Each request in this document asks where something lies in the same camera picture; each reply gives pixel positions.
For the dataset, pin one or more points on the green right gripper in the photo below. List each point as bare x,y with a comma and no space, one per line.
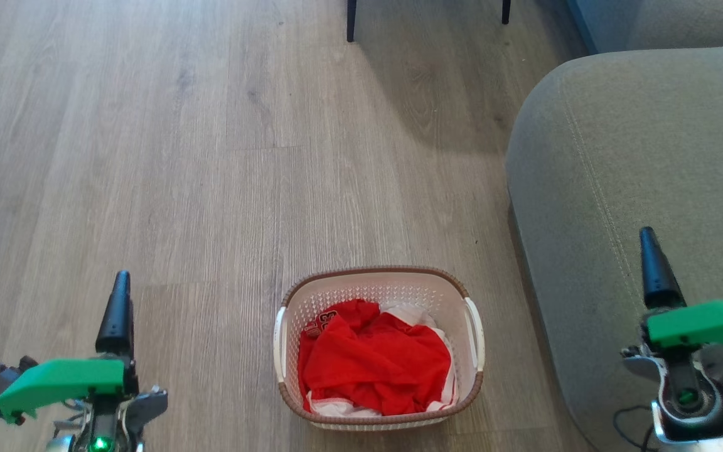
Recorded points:
706,323

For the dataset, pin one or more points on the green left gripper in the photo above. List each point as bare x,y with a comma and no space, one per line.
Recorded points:
63,378

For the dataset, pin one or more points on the white laundry basket brown rim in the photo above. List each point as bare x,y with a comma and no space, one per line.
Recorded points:
399,285

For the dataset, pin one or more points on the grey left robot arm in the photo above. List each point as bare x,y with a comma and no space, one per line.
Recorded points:
142,407

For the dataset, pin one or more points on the grey fabric sofa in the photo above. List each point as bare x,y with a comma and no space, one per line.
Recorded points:
619,157

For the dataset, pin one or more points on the white garment red trim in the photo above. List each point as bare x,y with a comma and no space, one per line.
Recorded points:
415,315

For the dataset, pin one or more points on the grey sofa cushion blue edge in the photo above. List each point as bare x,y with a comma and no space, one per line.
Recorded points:
669,22

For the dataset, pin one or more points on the red shirt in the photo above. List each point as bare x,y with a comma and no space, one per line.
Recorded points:
374,364

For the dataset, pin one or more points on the black furniture leg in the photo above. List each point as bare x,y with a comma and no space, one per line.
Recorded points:
506,11
351,22

